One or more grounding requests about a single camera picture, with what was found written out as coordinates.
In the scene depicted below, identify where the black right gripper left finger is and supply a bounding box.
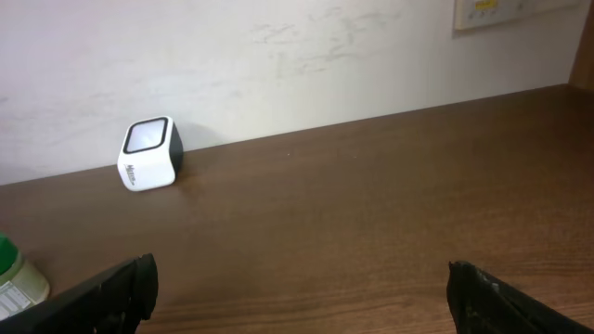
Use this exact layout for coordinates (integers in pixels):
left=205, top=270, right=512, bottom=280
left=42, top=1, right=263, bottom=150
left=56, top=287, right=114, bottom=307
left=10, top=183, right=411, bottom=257
left=1, top=253, right=159, bottom=334

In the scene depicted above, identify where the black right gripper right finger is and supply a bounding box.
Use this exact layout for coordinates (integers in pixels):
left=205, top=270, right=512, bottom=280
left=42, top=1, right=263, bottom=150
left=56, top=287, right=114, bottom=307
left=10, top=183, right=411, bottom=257
left=446, top=262, right=593, bottom=334

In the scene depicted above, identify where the green lid jar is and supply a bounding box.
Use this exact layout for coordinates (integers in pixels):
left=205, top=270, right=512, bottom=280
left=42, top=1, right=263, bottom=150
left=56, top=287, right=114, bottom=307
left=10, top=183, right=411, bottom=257
left=0, top=234, right=51, bottom=320

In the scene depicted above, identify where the white barcode scanner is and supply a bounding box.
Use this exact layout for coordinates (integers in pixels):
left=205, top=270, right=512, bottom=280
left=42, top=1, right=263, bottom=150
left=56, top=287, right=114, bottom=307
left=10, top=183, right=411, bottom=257
left=117, top=116, right=184, bottom=192

